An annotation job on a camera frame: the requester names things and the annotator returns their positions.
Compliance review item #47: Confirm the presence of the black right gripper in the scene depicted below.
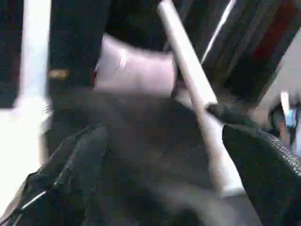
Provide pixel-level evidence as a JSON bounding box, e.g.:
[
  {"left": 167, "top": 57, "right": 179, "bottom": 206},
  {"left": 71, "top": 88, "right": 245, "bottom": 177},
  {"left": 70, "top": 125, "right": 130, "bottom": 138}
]
[{"left": 206, "top": 103, "right": 297, "bottom": 144}]

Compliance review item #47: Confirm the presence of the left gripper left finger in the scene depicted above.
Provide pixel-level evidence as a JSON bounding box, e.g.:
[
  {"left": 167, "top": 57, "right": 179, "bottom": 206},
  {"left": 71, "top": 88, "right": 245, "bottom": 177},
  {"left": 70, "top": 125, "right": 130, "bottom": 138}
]
[{"left": 23, "top": 127, "right": 109, "bottom": 226}]

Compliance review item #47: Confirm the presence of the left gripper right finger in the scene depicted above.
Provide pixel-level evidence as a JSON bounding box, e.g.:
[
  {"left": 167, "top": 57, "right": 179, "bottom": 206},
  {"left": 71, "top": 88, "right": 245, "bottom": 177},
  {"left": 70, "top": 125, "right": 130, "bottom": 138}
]
[{"left": 222, "top": 124, "right": 301, "bottom": 226}]

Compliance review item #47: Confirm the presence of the black work mat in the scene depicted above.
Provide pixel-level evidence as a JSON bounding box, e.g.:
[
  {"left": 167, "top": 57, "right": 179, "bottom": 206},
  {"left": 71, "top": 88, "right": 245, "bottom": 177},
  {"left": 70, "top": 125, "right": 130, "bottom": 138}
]
[{"left": 42, "top": 90, "right": 301, "bottom": 226}]

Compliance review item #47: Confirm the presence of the grey cushion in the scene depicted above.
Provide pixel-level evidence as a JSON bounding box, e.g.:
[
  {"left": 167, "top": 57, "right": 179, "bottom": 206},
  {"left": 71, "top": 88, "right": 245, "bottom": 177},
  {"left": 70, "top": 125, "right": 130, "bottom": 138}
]
[{"left": 92, "top": 32, "right": 177, "bottom": 97}]

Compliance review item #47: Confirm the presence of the black box with yellow label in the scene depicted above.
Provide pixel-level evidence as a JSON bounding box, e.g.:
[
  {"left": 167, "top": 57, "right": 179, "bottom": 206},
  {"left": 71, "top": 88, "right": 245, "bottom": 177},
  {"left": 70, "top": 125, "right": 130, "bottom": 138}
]
[{"left": 48, "top": 0, "right": 170, "bottom": 95}]

